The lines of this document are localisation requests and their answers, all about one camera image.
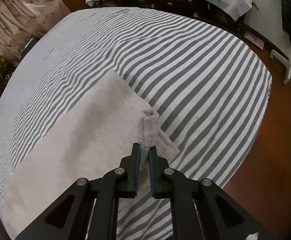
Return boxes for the light grey fleece pants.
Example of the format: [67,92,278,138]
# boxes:
[3,70,180,239]

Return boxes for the grey white striped bed sheet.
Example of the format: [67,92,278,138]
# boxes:
[0,7,272,239]

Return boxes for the pink patterned curtain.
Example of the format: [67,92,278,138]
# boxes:
[0,0,71,62]

